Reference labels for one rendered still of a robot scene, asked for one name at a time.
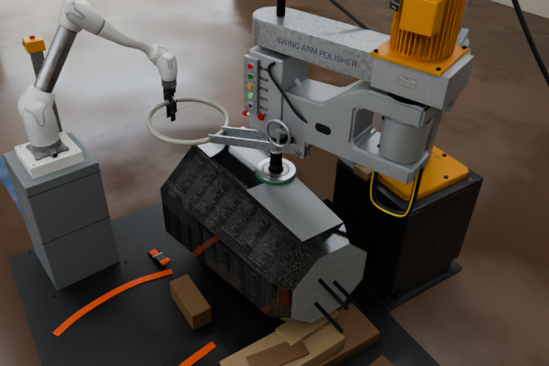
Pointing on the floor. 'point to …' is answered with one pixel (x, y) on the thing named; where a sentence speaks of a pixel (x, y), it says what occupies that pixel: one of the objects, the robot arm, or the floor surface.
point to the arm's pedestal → (66, 217)
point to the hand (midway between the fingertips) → (171, 114)
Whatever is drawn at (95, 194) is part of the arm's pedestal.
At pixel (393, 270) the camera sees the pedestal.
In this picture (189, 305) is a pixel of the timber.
